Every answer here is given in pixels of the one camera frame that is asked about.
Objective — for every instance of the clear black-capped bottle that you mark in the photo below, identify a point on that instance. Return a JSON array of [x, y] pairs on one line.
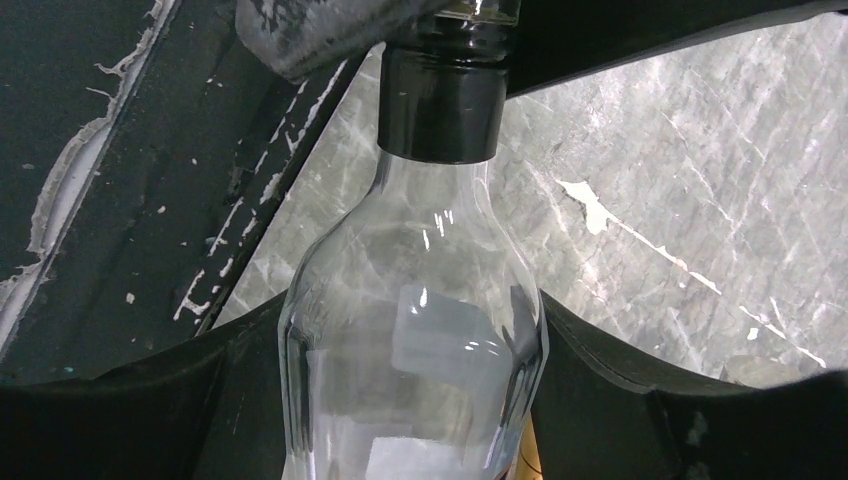
[[412, 338]]

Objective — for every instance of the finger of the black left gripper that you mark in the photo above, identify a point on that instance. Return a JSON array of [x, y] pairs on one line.
[[294, 38], [559, 41]]

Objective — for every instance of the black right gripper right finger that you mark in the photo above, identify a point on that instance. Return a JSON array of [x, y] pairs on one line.
[[605, 409]]

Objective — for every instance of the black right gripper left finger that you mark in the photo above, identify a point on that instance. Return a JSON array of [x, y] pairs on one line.
[[209, 408]]

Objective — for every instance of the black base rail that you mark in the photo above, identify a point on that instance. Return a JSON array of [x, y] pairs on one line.
[[144, 152]]

